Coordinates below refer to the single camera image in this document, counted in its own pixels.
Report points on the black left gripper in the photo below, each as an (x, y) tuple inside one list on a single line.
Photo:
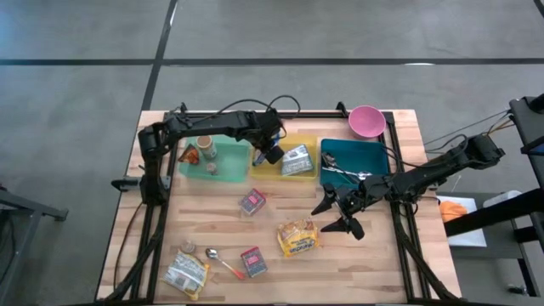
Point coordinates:
[(265, 129)]

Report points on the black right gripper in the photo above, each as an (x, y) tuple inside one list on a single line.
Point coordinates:
[(361, 197)]

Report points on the blue-edged white ramen pack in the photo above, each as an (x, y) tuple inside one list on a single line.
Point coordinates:
[(297, 160)]

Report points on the silver metal spoon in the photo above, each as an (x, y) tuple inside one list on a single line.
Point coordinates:
[(364, 174)]

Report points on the blue red smoked paprika tin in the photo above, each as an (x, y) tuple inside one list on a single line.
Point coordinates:
[(252, 202)]

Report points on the dark metal spoon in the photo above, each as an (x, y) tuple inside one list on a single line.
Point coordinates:
[(328, 159)]

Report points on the small glass spice jar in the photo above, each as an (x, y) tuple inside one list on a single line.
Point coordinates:
[(211, 168), (188, 247)]

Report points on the large tan-lidded spice jar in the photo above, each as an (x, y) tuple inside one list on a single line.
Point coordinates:
[(206, 146)]

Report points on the brown orange snack pouch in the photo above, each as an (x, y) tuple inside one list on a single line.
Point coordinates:
[(189, 155)]

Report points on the red small snack packet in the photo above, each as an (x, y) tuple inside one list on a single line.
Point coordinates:
[(254, 262)]

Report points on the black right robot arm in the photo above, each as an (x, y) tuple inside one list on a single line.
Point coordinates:
[(446, 168)]

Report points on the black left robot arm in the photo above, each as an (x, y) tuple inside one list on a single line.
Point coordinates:
[(204, 123)]

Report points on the yellow plastic bin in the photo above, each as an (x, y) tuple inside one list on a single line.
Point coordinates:
[(265, 172)]

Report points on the green plastic bin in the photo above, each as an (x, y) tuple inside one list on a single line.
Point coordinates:
[(231, 161)]

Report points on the yellow Maruchan ramen pack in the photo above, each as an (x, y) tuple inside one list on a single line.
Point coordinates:
[(297, 237)]

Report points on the blue plastic bin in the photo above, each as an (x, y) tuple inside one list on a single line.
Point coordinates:
[(365, 153)]

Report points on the black table clamp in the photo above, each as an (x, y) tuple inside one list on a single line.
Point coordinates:
[(342, 108), (183, 107), (123, 184)]

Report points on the pink bowl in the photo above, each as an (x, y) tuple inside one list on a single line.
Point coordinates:
[(366, 122)]

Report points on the orange cloth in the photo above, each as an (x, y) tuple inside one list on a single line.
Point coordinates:
[(452, 211)]

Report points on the white box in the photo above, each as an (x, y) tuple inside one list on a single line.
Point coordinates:
[(467, 238)]

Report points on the yellow white ramen noodle pack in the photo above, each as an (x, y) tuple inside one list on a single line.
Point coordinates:
[(185, 274)]

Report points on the light grey box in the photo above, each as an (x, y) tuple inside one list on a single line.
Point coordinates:
[(501, 197)]

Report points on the black equipment stand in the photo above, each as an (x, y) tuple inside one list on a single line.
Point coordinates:
[(527, 123)]

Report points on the grey metal stand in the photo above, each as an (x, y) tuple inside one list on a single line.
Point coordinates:
[(25, 208)]

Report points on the black aluminium rig frame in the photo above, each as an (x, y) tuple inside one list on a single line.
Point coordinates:
[(319, 115)]

